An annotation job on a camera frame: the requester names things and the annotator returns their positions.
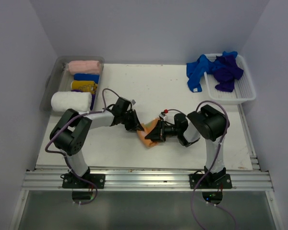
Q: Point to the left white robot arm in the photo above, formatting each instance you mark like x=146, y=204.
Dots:
x=68, y=136

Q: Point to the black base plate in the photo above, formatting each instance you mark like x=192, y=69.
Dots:
x=70, y=181
x=212, y=180

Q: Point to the aluminium mounting rail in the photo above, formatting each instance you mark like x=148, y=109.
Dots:
x=124, y=179

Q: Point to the yellow rolled towel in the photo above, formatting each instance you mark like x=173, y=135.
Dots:
x=84, y=86

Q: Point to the white rolled towel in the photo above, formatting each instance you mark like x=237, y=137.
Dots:
x=78, y=101

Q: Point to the pink rolled towel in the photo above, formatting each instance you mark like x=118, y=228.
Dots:
x=84, y=66

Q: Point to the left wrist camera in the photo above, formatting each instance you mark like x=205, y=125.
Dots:
x=132, y=101

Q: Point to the grey plastic tray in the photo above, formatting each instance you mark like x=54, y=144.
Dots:
x=60, y=79

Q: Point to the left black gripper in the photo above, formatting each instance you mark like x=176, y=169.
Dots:
x=135, y=125

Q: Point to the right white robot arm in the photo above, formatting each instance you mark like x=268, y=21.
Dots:
x=207, y=123

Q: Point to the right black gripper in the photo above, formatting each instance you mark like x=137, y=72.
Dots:
x=155, y=135

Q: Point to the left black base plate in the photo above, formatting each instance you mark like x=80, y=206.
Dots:
x=70, y=181

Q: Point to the white plastic basket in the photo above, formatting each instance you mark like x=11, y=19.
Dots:
x=243, y=88

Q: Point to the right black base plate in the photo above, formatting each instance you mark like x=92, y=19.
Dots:
x=212, y=180

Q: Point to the blue rolled towel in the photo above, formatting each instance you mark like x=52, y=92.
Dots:
x=86, y=77

